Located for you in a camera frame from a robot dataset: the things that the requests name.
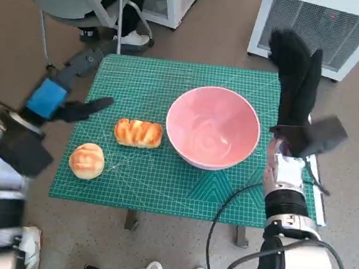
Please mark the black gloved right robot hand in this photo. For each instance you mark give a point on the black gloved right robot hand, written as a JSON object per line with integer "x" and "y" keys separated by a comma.
{"x": 296, "y": 88}

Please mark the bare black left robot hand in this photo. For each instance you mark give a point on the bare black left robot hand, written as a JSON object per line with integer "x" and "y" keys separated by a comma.
{"x": 47, "y": 97}

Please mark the round toy bread bun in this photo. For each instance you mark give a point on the round toy bread bun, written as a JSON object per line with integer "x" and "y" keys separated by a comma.
{"x": 86, "y": 161}

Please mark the pink bowl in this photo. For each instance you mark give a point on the pink bowl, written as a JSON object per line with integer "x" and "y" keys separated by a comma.
{"x": 211, "y": 128}

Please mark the toy bread loaf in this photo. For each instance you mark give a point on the toy bread loaf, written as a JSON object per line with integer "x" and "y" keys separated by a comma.
{"x": 138, "y": 133}

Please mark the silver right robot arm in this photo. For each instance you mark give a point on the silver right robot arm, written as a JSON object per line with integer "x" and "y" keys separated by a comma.
{"x": 286, "y": 203}

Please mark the large white mesh cabinet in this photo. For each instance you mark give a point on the large white mesh cabinet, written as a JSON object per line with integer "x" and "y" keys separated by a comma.
{"x": 320, "y": 30}

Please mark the seated person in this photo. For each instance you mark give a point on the seated person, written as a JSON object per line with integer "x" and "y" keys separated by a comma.
{"x": 131, "y": 7}

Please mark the green cutting mat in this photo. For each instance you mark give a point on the green cutting mat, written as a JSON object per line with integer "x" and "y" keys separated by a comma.
{"x": 137, "y": 187}

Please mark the small white mesh cabinet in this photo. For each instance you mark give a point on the small white mesh cabinet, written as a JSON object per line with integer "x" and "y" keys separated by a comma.
{"x": 175, "y": 2}

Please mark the grey table leg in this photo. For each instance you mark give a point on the grey table leg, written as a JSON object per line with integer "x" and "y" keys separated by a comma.
{"x": 131, "y": 221}
{"x": 242, "y": 237}

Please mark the white plastic bag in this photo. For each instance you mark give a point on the white plastic bag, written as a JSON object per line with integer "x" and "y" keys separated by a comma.
{"x": 31, "y": 247}

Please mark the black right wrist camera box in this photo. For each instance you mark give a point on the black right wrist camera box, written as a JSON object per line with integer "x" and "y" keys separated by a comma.
{"x": 321, "y": 134}

